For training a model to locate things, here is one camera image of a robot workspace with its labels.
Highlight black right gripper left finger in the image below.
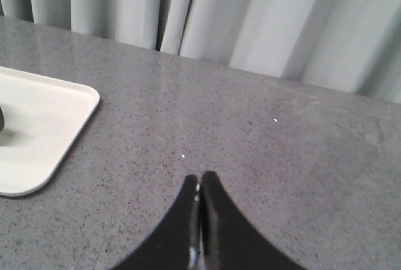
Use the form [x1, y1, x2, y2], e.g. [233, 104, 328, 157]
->
[113, 175, 198, 269]

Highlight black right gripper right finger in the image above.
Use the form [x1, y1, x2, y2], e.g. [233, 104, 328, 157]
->
[200, 171, 303, 269]

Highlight white smiley mug black handle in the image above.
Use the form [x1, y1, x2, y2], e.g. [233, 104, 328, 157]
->
[0, 108, 5, 132]

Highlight cream rectangular plastic tray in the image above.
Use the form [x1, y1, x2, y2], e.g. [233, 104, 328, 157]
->
[1, 67, 100, 197]

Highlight grey pleated curtain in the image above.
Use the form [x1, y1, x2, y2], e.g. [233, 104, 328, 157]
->
[1, 0, 400, 103]

